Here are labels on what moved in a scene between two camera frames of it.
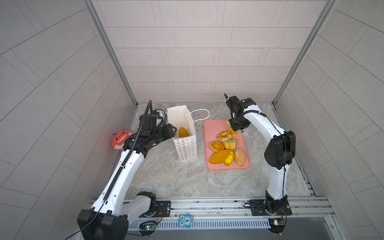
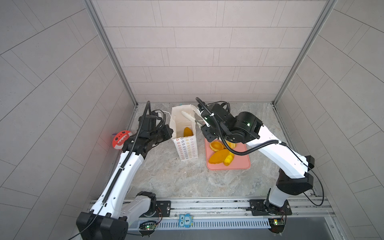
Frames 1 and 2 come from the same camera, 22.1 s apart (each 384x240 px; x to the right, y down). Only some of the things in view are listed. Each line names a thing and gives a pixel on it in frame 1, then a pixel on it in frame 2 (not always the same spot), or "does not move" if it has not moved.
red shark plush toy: x=119 y=138 does not move
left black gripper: x=167 y=132 does not move
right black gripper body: x=237 y=122 to x=207 y=129
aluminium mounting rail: x=225 y=215 does not move
